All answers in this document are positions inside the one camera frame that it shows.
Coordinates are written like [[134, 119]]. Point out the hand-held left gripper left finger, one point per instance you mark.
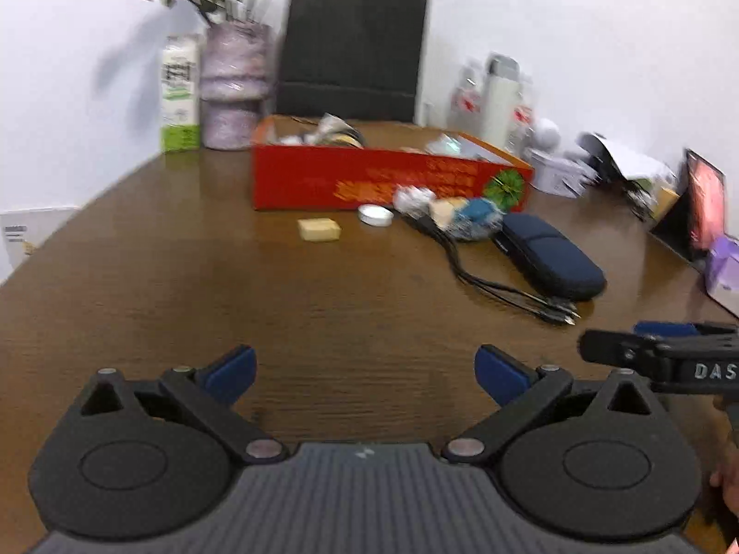
[[231, 375]]

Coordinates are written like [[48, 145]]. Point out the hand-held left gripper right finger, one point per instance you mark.
[[502, 375]]

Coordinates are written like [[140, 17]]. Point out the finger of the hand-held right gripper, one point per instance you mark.
[[612, 346], [664, 329]]

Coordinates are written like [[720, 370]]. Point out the red cardboard box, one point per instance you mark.
[[323, 179]]

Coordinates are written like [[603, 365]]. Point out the iridescent glitter plastic bag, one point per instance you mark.
[[444, 144]]

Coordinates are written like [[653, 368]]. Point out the person's right hand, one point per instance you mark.
[[728, 482]]

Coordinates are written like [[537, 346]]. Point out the purple tissue box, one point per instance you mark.
[[724, 265]]

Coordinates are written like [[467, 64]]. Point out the navy zip case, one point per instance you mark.
[[554, 254]]

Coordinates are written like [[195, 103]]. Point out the brown wooden desk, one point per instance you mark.
[[173, 277]]

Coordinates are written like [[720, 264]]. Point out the tablet with pink screen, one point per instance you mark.
[[707, 196]]

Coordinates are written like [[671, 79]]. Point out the blue fuzzy toy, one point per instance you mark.
[[476, 213]]

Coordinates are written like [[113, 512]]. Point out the pale yellow block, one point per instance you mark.
[[319, 229]]

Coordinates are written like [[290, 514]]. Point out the white paper sheet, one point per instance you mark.
[[629, 158]]

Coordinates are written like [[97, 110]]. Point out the pale printed tin box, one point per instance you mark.
[[557, 173]]

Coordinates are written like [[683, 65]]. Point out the crumpled silver wrapper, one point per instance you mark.
[[413, 199]]

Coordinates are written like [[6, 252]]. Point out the white round lid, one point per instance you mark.
[[375, 214]]

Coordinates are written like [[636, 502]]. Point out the white round speaker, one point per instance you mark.
[[545, 133]]

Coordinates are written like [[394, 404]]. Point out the white printed board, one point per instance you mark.
[[29, 236]]

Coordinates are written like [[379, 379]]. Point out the clear plastic water bottle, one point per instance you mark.
[[524, 115], [466, 98]]

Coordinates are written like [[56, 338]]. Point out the white thermos bottle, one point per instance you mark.
[[499, 104]]

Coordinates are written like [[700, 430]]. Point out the white green milk carton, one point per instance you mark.
[[180, 98]]

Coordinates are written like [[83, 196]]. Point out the purple mottled vase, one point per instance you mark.
[[236, 81]]

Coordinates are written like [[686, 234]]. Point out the black paper bag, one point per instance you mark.
[[352, 52]]

